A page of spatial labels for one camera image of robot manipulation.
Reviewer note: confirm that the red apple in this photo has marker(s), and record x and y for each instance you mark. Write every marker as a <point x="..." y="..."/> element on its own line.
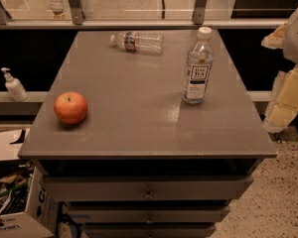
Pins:
<point x="70" y="107"/>

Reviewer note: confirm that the metal glass railing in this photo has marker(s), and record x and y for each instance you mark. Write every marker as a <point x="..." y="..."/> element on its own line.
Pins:
<point x="146" y="14"/>

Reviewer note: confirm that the clear lying water bottle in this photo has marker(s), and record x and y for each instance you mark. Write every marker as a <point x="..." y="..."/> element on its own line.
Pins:
<point x="138" y="42"/>

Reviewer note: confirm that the grey drawer cabinet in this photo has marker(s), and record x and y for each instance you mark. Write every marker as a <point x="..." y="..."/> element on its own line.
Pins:
<point x="143" y="163"/>

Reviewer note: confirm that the open cardboard box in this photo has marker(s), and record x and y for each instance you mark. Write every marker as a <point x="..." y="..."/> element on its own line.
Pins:
<point x="26" y="209"/>

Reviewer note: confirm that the upright blue tea bottle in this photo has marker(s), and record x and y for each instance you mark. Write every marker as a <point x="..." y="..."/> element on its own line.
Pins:
<point x="200" y="57"/>

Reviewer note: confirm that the white pump dispenser bottle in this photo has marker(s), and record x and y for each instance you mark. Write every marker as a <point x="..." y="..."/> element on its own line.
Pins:
<point x="14" y="86"/>

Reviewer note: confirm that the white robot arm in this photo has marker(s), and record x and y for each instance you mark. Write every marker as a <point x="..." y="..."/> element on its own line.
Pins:
<point x="283" y="105"/>

